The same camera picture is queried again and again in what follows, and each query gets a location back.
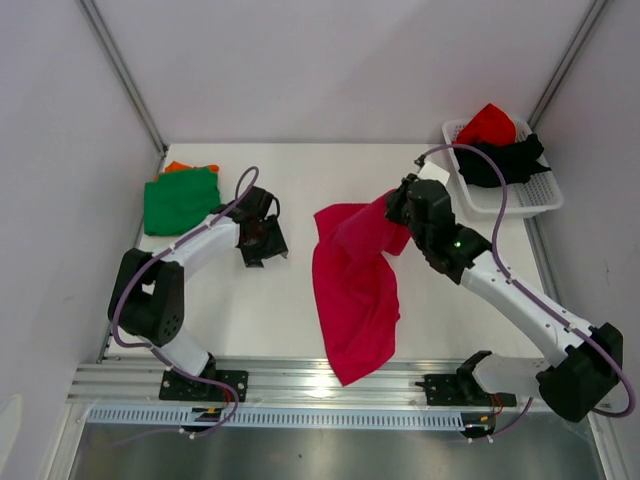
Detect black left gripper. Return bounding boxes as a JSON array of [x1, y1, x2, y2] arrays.
[[241, 215, 288, 268]]

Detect pink t shirt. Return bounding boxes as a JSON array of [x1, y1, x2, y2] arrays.
[[311, 196, 410, 386]]

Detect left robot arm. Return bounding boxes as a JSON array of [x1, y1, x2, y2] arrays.
[[108, 186, 288, 400]]

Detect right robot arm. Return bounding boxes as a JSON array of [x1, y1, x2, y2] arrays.
[[385, 174, 623, 423]]

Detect green folded t shirt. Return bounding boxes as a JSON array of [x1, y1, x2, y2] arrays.
[[143, 169, 221, 237]]

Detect orange folded t shirt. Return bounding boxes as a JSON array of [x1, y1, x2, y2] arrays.
[[154, 161, 220, 181]]

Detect red t shirt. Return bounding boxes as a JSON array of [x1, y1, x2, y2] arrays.
[[455, 103, 517, 147]]

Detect black t shirt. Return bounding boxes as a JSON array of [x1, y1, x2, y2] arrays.
[[455, 134, 551, 188]]

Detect white plastic basket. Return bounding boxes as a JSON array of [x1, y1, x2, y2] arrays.
[[446, 150, 564, 220]]

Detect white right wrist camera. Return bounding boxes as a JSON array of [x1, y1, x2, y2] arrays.
[[416, 161, 450, 185]]

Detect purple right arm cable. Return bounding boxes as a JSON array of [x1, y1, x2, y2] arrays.
[[414, 143, 632, 444]]

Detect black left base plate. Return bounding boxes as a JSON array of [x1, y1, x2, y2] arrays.
[[159, 370, 249, 403]]

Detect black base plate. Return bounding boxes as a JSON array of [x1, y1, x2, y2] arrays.
[[159, 370, 249, 403], [414, 374, 517, 407]]

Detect aluminium front rail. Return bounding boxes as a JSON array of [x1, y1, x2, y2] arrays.
[[67, 357, 614, 414]]

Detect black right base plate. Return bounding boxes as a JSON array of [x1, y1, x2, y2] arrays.
[[414, 374, 517, 407]]

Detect white slotted cable duct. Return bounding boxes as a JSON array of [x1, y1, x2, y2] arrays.
[[87, 405, 465, 432]]

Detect right aluminium corner post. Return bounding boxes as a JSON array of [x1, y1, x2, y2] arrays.
[[527, 0, 614, 130]]

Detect aluminium corner post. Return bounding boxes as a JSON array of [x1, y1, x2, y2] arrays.
[[76, 0, 168, 155], [527, 0, 614, 130]]

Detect left aluminium corner post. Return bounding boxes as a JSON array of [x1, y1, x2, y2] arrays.
[[76, 0, 168, 155]]

